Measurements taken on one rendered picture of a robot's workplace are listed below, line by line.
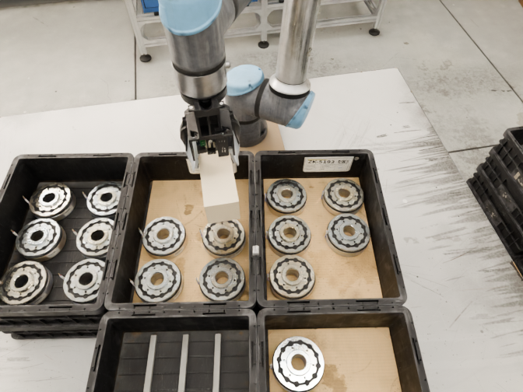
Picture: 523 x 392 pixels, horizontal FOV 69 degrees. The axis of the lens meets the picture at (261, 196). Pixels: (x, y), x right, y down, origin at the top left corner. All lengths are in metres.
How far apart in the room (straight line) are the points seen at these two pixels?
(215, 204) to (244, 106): 0.51
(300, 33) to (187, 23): 0.53
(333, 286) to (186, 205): 0.42
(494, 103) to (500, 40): 0.70
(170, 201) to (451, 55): 2.48
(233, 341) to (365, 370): 0.28
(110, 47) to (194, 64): 2.56
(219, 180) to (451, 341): 0.70
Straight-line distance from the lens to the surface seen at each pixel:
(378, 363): 0.88
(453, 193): 1.31
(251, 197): 0.88
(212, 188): 0.69
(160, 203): 1.03
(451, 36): 3.31
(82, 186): 1.13
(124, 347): 0.90
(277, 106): 1.09
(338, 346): 0.87
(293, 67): 1.03
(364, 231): 0.95
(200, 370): 0.86
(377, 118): 1.43
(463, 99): 2.79
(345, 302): 0.79
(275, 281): 0.87
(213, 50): 0.53
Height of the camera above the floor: 1.67
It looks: 57 degrees down
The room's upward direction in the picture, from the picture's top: straight up
